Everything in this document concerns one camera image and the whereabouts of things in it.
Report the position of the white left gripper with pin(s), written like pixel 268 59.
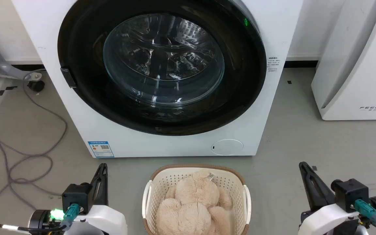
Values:
pixel 106 218

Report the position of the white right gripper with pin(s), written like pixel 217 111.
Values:
pixel 325 218

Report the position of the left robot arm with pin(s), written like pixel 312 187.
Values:
pixel 41 220

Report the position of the white front-load washing machine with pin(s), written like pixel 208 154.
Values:
pixel 60 98

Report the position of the black round washer door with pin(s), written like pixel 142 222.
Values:
pixel 240 81

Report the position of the blue energy label sticker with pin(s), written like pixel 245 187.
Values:
pixel 101 149

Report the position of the beige perforated laundry basket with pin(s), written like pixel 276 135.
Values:
pixel 162 182

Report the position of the beige plush teddy bear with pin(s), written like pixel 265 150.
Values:
pixel 194 202

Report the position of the white appliance with grey lettering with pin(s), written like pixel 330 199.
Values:
pixel 354 65

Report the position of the grey chair leg with caster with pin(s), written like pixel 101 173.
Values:
pixel 5 65

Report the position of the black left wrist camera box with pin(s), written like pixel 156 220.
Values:
pixel 77 195

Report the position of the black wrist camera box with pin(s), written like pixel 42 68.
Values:
pixel 351 192
pixel 77 195

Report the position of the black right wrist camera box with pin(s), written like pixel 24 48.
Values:
pixel 351 192

